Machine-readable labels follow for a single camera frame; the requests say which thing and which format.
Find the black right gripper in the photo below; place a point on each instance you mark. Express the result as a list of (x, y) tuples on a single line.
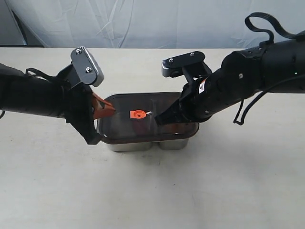
[(200, 99)]

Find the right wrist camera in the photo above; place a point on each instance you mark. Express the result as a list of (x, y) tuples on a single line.
[(191, 65)]

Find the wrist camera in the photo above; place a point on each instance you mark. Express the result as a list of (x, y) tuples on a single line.
[(191, 65), (86, 67)]

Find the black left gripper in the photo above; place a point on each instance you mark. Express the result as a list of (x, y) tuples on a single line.
[(81, 106)]

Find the stainless steel lunch box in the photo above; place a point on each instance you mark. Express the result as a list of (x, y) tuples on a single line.
[(144, 146)]

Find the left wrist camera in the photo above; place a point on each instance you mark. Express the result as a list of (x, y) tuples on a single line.
[(86, 67)]

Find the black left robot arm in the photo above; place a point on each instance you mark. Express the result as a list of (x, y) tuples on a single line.
[(31, 92)]

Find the white backdrop cloth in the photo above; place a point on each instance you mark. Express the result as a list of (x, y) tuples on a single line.
[(142, 23)]

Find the dark transparent box lid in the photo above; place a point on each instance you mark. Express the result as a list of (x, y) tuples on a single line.
[(117, 129)]

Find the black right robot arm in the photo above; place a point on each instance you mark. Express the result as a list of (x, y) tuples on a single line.
[(249, 73)]

